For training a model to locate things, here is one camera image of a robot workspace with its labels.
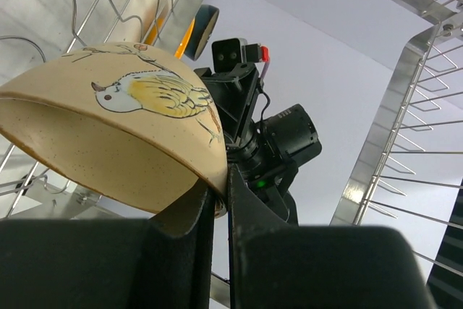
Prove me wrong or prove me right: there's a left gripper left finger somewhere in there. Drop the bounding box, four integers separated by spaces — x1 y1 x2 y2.
1 185 215 308

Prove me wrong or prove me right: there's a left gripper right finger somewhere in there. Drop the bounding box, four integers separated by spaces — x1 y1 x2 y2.
228 166 434 308

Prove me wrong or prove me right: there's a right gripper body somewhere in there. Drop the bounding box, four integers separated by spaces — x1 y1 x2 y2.
194 63 259 146

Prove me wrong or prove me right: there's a dark blue bowl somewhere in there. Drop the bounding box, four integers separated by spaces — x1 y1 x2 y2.
185 4 220 61

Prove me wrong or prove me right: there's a beige bowl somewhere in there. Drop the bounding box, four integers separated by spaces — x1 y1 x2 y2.
1 42 227 216

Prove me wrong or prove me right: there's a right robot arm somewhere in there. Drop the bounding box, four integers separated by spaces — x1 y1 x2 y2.
195 63 322 224

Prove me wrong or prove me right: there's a stainless steel dish rack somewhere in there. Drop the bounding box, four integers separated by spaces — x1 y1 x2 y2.
0 0 463 302

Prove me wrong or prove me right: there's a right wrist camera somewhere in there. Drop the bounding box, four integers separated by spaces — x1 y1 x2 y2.
211 38 270 73

